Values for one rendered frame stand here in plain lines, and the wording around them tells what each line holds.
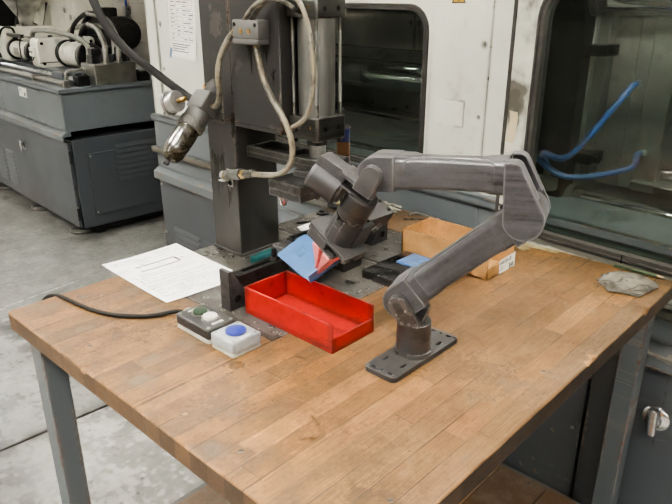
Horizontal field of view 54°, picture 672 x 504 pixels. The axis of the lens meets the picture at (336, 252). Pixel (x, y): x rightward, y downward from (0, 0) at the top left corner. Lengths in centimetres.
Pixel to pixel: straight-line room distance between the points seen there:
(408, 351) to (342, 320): 20
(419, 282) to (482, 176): 22
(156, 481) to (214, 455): 139
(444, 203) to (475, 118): 28
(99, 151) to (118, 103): 33
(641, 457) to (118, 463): 167
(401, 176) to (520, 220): 20
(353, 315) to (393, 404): 28
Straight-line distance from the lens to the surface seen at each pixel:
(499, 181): 104
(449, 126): 201
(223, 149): 163
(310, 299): 140
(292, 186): 140
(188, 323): 131
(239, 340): 122
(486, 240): 108
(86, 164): 451
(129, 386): 119
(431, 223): 175
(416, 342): 118
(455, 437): 104
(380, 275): 150
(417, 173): 107
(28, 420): 284
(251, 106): 152
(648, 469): 200
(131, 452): 254
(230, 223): 168
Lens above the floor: 153
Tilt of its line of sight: 22 degrees down
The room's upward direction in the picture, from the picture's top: straight up
